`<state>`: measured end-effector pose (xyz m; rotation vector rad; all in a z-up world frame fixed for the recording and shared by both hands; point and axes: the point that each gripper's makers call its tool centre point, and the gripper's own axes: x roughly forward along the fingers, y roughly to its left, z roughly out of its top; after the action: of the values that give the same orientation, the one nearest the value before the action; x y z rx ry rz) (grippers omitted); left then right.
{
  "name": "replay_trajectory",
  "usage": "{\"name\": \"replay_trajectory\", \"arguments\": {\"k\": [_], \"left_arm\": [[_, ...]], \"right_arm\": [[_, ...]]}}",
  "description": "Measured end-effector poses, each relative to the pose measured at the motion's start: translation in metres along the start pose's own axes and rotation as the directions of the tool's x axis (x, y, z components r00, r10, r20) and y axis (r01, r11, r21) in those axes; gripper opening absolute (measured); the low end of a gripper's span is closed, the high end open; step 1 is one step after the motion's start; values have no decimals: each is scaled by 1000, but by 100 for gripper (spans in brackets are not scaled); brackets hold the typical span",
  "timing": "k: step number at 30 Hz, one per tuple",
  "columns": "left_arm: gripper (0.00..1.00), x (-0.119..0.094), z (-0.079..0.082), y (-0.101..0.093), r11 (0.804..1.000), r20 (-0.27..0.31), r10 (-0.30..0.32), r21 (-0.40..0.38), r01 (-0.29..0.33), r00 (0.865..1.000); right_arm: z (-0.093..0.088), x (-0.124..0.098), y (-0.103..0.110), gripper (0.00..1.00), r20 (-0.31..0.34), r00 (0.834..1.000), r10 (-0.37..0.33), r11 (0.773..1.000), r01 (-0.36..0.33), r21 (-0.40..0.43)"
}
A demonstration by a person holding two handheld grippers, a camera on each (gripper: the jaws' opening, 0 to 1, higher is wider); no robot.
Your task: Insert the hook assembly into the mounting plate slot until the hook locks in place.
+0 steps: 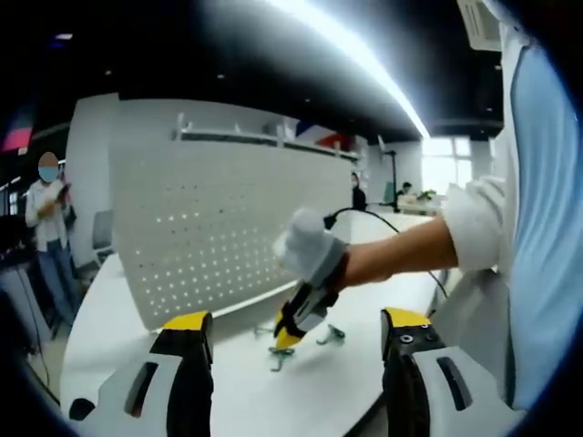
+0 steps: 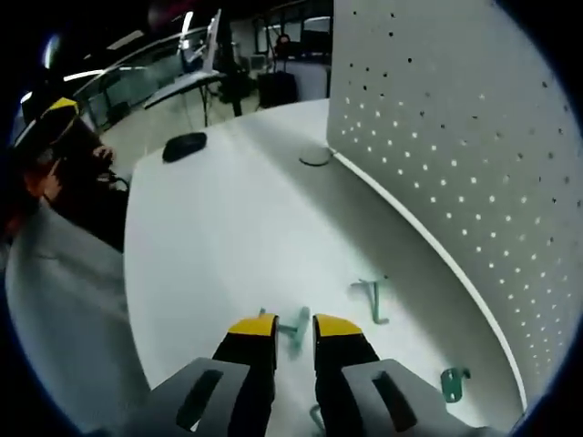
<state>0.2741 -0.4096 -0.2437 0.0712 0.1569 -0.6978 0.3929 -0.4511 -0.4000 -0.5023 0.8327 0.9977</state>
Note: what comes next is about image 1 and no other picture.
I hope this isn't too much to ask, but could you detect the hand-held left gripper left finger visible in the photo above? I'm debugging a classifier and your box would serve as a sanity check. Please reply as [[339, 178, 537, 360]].
[[67, 310, 215, 437]]

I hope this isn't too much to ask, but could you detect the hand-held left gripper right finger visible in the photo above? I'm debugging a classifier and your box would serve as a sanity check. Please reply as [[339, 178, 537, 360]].
[[380, 307, 526, 437]]

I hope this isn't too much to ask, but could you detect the white perforated mounting plate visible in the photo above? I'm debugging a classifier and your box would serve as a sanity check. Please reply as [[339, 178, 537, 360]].
[[110, 98, 368, 333]]

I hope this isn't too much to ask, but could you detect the black stand pole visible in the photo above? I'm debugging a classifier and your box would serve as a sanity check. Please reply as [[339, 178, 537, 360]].
[[376, 134, 403, 214]]

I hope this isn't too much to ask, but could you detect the red blue banner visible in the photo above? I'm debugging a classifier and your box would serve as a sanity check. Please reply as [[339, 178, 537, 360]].
[[294, 120, 353, 149]]

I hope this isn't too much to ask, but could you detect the grey office chair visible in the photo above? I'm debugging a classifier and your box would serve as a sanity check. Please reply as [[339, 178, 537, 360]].
[[92, 208, 116, 268]]

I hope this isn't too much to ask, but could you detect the ceiling light strip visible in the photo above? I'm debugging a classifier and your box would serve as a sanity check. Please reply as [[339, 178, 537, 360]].
[[266, 0, 433, 140]]

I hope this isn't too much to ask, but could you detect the person's blue white shirt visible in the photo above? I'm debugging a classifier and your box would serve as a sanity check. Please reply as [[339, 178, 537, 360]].
[[448, 0, 578, 413]]

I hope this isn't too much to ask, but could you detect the ceiling air conditioner unit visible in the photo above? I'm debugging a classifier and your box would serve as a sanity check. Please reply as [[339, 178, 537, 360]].
[[456, 0, 503, 52]]

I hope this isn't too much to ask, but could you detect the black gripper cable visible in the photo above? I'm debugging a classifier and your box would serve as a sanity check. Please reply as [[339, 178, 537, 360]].
[[323, 207, 450, 301]]

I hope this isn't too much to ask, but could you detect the white shelf rail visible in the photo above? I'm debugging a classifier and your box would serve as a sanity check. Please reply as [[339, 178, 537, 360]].
[[170, 112, 362, 161]]

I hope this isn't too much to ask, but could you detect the red wall screen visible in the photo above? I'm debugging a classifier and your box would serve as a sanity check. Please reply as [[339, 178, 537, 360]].
[[0, 103, 36, 154]]

